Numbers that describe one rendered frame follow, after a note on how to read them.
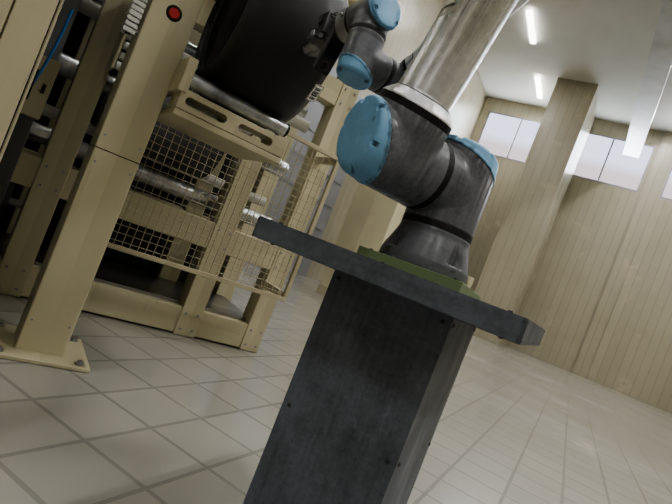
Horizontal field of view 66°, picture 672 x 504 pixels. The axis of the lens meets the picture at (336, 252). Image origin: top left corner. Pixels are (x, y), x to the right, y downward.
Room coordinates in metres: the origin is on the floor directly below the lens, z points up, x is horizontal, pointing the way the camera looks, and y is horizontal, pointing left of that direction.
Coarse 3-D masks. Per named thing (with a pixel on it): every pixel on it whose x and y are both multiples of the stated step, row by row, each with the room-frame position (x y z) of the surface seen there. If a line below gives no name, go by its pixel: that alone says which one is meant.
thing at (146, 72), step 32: (160, 0) 1.46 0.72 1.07; (192, 0) 1.50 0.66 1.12; (160, 32) 1.48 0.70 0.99; (128, 64) 1.45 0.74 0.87; (160, 64) 1.49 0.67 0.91; (128, 96) 1.47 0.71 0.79; (160, 96) 1.51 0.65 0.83; (96, 128) 1.54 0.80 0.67; (128, 128) 1.49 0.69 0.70; (96, 160) 1.46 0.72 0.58; (128, 160) 1.50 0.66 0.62; (96, 192) 1.48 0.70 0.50; (64, 224) 1.45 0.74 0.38; (96, 224) 1.49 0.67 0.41; (64, 256) 1.47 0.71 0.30; (96, 256) 1.51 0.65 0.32; (32, 288) 1.55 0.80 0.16; (64, 288) 1.49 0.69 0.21; (32, 320) 1.46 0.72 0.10; (64, 320) 1.50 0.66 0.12; (64, 352) 1.52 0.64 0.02
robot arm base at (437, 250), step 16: (400, 224) 1.06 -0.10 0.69; (416, 224) 1.01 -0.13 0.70; (432, 224) 1.00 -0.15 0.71; (448, 224) 1.00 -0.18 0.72; (400, 240) 1.01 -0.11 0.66; (416, 240) 1.00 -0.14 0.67; (432, 240) 0.99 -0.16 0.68; (448, 240) 1.00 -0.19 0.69; (464, 240) 1.02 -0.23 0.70; (400, 256) 0.99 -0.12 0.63; (416, 256) 0.98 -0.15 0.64; (432, 256) 0.98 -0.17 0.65; (448, 256) 0.99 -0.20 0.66; (464, 256) 1.02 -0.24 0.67; (448, 272) 0.98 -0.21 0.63; (464, 272) 1.01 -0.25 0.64
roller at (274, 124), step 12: (192, 84) 1.48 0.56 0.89; (204, 84) 1.49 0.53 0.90; (216, 96) 1.52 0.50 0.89; (228, 96) 1.54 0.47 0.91; (228, 108) 1.57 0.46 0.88; (240, 108) 1.56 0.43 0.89; (252, 108) 1.58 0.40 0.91; (252, 120) 1.61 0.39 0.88; (264, 120) 1.61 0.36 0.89; (276, 120) 1.63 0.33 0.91; (276, 132) 1.65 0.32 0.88; (288, 132) 1.66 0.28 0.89
